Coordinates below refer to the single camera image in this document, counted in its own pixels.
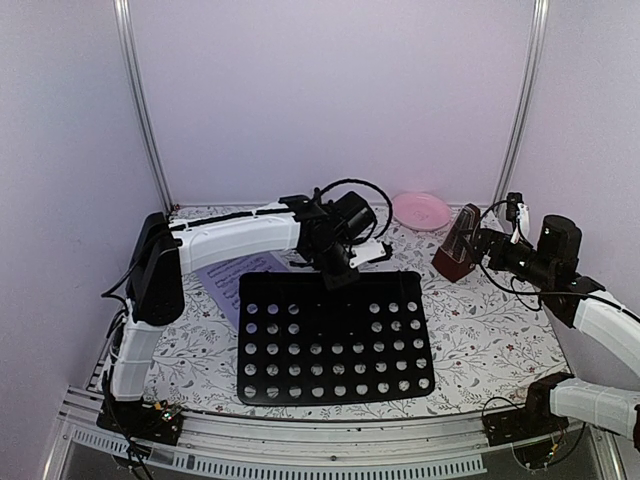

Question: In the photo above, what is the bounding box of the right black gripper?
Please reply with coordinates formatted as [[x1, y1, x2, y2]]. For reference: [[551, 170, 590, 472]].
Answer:
[[459, 228, 557, 289]]

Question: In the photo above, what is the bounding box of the black perforated music stand desk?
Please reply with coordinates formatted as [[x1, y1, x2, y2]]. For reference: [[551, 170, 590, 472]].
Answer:
[[236, 271, 436, 407]]

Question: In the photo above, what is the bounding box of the black folding tripod stand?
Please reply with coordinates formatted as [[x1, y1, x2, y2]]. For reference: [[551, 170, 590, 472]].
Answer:
[[312, 187, 322, 205]]

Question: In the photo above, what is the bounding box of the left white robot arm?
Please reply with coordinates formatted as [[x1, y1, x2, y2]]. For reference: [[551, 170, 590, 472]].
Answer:
[[104, 192, 375, 434]]

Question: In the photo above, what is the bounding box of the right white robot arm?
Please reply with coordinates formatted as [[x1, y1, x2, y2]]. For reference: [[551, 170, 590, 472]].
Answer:
[[446, 204, 639, 443]]

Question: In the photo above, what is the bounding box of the dark red metronome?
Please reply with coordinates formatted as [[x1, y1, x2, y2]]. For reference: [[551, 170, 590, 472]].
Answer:
[[432, 203, 481, 283]]

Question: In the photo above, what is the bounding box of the pink plastic plate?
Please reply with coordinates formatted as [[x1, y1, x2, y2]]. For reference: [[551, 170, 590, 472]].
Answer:
[[392, 192, 451, 232]]

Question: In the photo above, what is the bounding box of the floral patterned table mat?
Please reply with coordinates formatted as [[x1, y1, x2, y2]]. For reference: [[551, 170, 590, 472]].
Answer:
[[144, 222, 568, 421]]

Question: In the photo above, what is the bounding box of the purple sheet music paper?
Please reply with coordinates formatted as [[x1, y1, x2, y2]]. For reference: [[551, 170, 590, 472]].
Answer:
[[196, 253, 288, 330]]

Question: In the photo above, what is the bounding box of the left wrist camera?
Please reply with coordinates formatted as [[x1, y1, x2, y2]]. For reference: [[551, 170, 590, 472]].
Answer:
[[349, 240, 392, 269]]

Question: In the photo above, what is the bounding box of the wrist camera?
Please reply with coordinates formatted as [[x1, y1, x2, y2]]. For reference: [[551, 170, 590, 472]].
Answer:
[[505, 192, 531, 247], [349, 240, 392, 269]]

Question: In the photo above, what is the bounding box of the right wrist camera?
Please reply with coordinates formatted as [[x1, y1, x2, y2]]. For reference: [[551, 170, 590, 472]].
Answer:
[[505, 192, 531, 247]]

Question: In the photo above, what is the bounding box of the right aluminium frame post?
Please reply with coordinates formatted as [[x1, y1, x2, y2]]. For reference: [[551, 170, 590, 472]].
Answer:
[[493, 0, 550, 202]]

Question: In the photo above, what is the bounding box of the aluminium frame post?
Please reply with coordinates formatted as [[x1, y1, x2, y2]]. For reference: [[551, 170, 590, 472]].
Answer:
[[113, 0, 174, 213], [493, 0, 550, 202]]

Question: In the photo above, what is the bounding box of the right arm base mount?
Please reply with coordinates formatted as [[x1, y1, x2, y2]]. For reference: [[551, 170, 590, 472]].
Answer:
[[481, 396, 569, 447]]

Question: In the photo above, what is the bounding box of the front aluminium rail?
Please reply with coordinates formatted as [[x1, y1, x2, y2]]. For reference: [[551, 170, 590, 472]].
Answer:
[[43, 388, 632, 479]]

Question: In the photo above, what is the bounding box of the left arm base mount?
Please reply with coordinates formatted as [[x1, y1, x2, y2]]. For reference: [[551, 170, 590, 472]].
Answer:
[[96, 397, 184, 446]]

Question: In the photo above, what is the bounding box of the left aluminium frame post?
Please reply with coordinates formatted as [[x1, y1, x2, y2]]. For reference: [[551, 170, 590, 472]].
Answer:
[[113, 0, 174, 213]]

